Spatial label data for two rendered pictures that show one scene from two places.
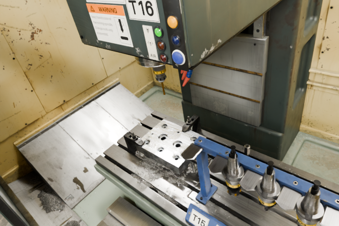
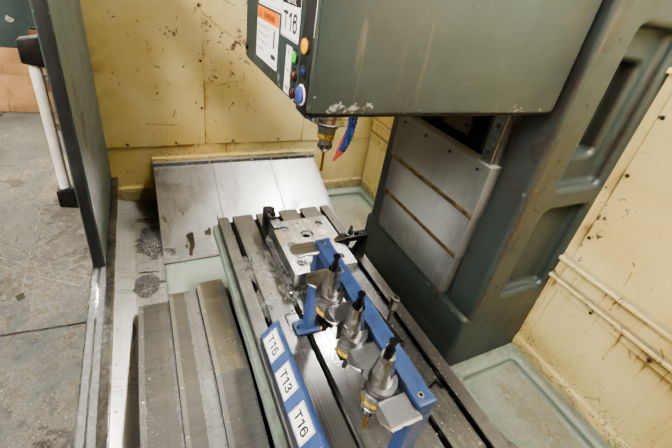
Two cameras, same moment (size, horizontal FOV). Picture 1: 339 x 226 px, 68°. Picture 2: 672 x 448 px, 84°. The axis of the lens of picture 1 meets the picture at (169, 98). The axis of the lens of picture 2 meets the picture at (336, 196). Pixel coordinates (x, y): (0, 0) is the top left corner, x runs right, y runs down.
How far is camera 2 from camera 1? 30 cm
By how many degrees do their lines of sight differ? 12
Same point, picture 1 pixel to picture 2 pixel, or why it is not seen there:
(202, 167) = not seen: hidden behind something
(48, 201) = (147, 241)
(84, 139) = (229, 197)
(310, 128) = (528, 346)
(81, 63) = (276, 106)
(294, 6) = (547, 137)
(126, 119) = (293, 203)
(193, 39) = (322, 78)
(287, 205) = (357, 361)
